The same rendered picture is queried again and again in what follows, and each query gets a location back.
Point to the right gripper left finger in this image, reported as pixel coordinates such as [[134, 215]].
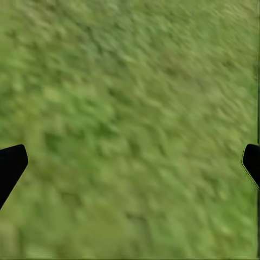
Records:
[[13, 161]]

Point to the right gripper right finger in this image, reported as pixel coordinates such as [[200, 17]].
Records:
[[251, 161]]

